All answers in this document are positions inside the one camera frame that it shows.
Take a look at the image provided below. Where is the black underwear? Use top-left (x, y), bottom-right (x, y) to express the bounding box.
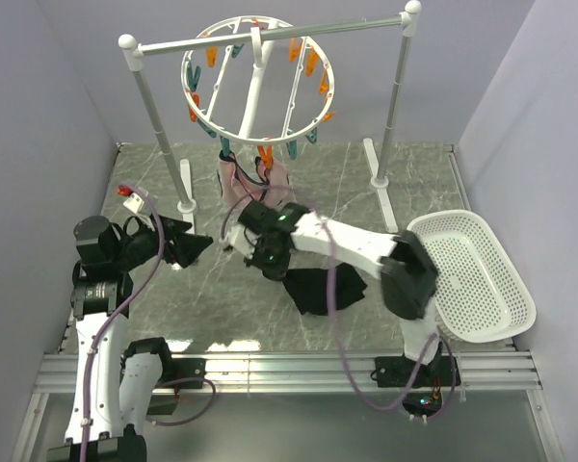
top-left (282, 263), bottom-right (367, 317)

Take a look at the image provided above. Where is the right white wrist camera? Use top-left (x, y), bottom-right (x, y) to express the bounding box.
top-left (220, 224), bottom-right (257, 259)

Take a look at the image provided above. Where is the pink underwear on hanger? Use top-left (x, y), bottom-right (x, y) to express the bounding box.
top-left (218, 150), bottom-right (290, 208)

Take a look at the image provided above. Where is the white perforated plastic basket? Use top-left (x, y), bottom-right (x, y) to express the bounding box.
top-left (407, 210), bottom-right (537, 344)

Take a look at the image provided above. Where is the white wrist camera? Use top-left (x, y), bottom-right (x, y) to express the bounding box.
top-left (220, 224), bottom-right (257, 259)
top-left (117, 185), bottom-right (158, 229)

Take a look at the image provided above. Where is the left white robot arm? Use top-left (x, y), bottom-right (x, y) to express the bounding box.
top-left (46, 216), bottom-right (213, 461)

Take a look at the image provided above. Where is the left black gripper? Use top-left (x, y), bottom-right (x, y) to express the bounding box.
top-left (111, 211), bottom-right (212, 271)

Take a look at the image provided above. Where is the white round clip hanger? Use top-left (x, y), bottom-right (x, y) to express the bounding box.
top-left (181, 35), bottom-right (335, 158)

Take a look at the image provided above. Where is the aluminium mounting rail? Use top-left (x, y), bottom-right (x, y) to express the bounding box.
top-left (33, 350), bottom-right (541, 394)

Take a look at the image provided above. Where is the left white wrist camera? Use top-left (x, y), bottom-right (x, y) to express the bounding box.
top-left (117, 185), bottom-right (158, 229)

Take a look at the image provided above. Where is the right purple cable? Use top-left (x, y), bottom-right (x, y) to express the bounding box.
top-left (220, 185), bottom-right (459, 424)

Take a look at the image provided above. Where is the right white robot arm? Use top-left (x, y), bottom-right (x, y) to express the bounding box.
top-left (226, 201), bottom-right (441, 386)

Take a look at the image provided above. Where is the teal clothespin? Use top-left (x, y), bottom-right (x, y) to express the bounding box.
top-left (219, 136), bottom-right (233, 162)

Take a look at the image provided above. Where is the purple cable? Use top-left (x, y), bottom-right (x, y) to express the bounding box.
top-left (79, 184), bottom-right (217, 462)
top-left (220, 185), bottom-right (459, 424)

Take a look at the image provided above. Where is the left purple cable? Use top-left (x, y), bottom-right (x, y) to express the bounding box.
top-left (79, 184), bottom-right (217, 462)

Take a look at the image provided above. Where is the white drying rack frame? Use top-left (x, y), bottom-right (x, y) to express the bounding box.
top-left (118, 1), bottom-right (422, 233)

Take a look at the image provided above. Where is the orange clothespin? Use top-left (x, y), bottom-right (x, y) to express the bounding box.
top-left (257, 145), bottom-right (274, 169)

